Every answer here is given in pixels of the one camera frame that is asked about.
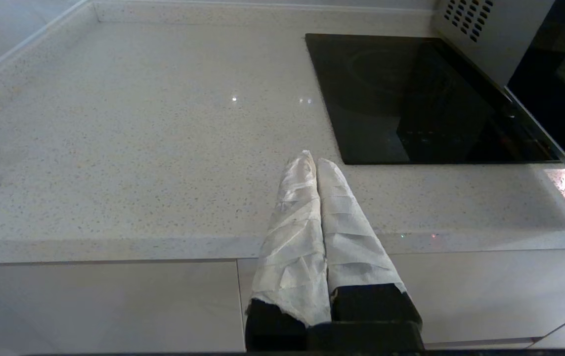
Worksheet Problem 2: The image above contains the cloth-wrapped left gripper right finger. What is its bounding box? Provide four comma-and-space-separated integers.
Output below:
316, 158, 424, 323

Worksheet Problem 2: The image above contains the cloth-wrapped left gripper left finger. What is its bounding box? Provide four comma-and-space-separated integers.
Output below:
245, 150, 332, 352

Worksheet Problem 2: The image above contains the black glass microwave door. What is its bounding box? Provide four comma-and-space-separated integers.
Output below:
504, 0, 565, 203

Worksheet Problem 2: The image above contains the black glass induction cooktop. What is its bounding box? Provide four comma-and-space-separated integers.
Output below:
305, 33, 563, 166

